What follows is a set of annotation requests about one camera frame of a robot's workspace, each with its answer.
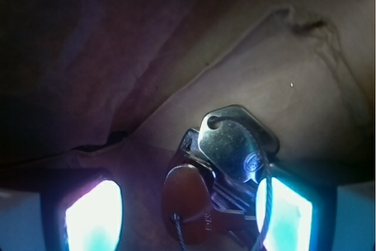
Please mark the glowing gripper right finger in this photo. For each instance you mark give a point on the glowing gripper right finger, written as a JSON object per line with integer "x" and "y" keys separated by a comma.
{"x": 308, "y": 216}

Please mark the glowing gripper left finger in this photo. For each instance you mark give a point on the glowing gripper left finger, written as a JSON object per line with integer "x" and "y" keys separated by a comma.
{"x": 81, "y": 210}

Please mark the silver key bunch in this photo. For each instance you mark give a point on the silver key bunch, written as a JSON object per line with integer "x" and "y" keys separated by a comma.
{"x": 211, "y": 181}

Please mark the brown paper bag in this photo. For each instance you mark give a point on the brown paper bag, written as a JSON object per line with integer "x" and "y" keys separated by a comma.
{"x": 116, "y": 83}

